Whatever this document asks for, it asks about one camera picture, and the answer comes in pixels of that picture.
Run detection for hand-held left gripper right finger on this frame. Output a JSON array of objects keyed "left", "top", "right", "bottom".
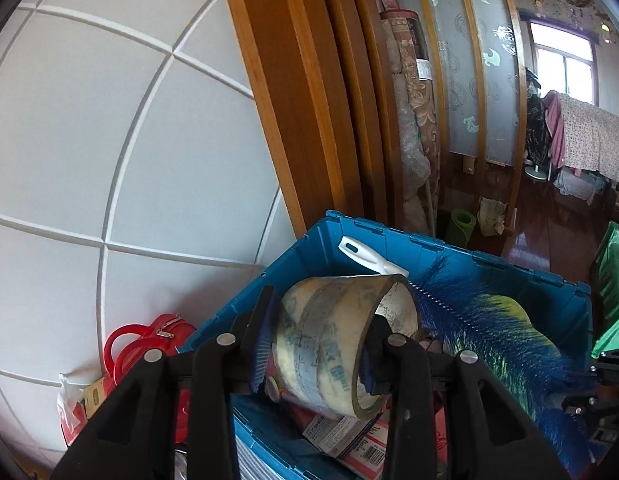
[{"left": 357, "top": 317, "right": 547, "bottom": 480}]

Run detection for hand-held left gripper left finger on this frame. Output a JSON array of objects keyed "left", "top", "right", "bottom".
[{"left": 50, "top": 285, "right": 278, "bottom": 480}]

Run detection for clear packing tape roll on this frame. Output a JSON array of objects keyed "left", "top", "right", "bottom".
[{"left": 272, "top": 274, "right": 420, "bottom": 420}]

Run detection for pink tissue pack with barcode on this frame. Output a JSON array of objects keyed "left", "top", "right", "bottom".
[{"left": 302, "top": 412, "right": 390, "bottom": 473}]

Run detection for blue duster with white handle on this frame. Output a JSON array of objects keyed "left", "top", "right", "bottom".
[{"left": 338, "top": 236, "right": 597, "bottom": 478}]

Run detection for blue plastic crate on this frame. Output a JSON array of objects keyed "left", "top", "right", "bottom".
[{"left": 180, "top": 210, "right": 593, "bottom": 480}]

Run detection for green plush toy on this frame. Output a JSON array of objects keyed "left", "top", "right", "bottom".
[{"left": 482, "top": 294, "right": 560, "bottom": 361}]

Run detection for green plastic bag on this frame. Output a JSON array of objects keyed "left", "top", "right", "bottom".
[{"left": 589, "top": 220, "right": 619, "bottom": 361}]

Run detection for green rolled mat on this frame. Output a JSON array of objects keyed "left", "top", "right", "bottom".
[{"left": 444, "top": 208, "right": 477, "bottom": 248}]

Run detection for crumpled paper bag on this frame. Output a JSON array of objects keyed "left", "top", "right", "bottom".
[{"left": 477, "top": 197, "right": 507, "bottom": 237}]

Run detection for red and white plastic bag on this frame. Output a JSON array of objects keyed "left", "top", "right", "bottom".
[{"left": 58, "top": 372, "right": 108, "bottom": 446}]

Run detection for rolled patterned carpet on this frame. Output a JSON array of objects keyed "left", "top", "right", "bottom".
[{"left": 379, "top": 7, "right": 440, "bottom": 233}]

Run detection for hanging floral cloth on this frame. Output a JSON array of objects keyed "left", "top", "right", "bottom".
[{"left": 557, "top": 91, "right": 619, "bottom": 188}]

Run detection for hanging pink garment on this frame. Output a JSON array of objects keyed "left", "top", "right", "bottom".
[{"left": 544, "top": 91, "right": 566, "bottom": 168}]

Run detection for hanging dark clothes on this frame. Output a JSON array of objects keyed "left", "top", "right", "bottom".
[{"left": 524, "top": 72, "right": 547, "bottom": 166}]

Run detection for frosted glass partition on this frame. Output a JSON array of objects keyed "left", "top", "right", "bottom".
[{"left": 379, "top": 0, "right": 527, "bottom": 171}]

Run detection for window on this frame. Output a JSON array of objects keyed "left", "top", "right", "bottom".
[{"left": 529, "top": 20, "right": 597, "bottom": 106}]

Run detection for red plastic case with handles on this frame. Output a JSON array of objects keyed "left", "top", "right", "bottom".
[{"left": 104, "top": 313, "right": 198, "bottom": 443}]

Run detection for wooden frame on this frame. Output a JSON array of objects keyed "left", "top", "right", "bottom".
[{"left": 218, "top": 0, "right": 405, "bottom": 241}]

